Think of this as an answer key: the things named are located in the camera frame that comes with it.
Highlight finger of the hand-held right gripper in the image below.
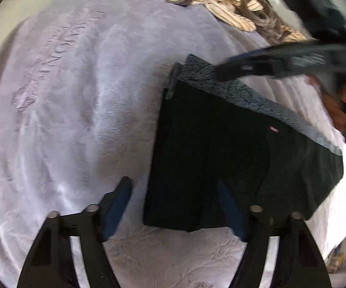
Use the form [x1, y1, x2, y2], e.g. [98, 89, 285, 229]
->
[230, 42, 346, 66]
[214, 54, 346, 82]

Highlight person's right hand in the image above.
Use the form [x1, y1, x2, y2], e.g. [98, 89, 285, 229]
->
[308, 73, 346, 144]

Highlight small yellow object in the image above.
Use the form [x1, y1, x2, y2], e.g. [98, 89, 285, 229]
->
[326, 252, 346, 273]

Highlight lavender plush blanket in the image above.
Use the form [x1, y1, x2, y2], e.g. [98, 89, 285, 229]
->
[0, 0, 346, 288]

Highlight black pants grey patterned waistband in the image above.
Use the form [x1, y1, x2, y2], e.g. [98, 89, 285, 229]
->
[143, 53, 344, 233]

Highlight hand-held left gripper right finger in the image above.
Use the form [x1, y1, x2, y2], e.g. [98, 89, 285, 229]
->
[219, 180, 332, 288]

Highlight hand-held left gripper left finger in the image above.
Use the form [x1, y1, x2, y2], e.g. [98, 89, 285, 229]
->
[17, 176, 133, 288]

